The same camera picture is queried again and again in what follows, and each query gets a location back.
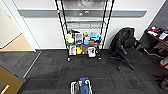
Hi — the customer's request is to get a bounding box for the small blue box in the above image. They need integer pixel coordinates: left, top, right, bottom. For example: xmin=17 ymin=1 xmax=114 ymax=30
xmin=83 ymin=37 xmax=90 ymax=46

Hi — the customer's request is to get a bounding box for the light blue plush toy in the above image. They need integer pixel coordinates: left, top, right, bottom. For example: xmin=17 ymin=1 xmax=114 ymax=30
xmin=89 ymin=32 xmax=102 ymax=40

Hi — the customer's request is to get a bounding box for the green and white bowl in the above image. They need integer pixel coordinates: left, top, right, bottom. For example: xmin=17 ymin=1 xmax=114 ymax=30
xmin=66 ymin=37 xmax=75 ymax=45

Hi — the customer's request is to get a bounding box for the blue plush shark toy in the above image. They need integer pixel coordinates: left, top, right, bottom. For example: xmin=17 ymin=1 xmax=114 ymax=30
xmin=77 ymin=77 xmax=91 ymax=94

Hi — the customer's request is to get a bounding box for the black wire shelf rack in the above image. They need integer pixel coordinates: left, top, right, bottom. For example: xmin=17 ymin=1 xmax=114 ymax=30
xmin=54 ymin=0 xmax=115 ymax=63

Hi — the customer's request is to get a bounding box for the white door frame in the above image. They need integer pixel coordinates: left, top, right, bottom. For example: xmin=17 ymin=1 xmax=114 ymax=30
xmin=2 ymin=0 xmax=40 ymax=53

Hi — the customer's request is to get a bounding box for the yellow wooden panel grey edge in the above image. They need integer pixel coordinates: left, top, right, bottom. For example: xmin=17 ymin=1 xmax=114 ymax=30
xmin=0 ymin=64 xmax=25 ymax=94

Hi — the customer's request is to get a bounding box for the yellow packet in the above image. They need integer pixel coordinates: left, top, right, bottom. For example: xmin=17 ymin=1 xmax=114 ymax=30
xmin=65 ymin=32 xmax=73 ymax=39

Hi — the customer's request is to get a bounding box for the black office chair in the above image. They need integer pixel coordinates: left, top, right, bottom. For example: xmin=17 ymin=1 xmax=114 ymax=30
xmin=108 ymin=27 xmax=145 ymax=72

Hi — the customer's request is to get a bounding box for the tan plush toy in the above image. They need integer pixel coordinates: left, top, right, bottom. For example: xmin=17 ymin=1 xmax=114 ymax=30
xmin=83 ymin=32 xmax=90 ymax=39

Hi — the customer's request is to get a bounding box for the black and white picture box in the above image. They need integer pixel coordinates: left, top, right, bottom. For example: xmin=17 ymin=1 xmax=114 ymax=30
xmin=75 ymin=32 xmax=83 ymax=45

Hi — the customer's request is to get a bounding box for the small yellow toy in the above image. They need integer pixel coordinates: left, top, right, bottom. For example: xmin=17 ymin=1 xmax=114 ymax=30
xmin=76 ymin=46 xmax=83 ymax=55

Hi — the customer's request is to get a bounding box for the grey wall rail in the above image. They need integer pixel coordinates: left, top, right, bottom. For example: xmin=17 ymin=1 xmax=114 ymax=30
xmin=18 ymin=8 xmax=148 ymax=19

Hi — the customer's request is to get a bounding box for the white box with dark picture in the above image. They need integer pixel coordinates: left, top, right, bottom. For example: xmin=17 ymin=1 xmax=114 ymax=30
xmin=69 ymin=45 xmax=77 ymax=56

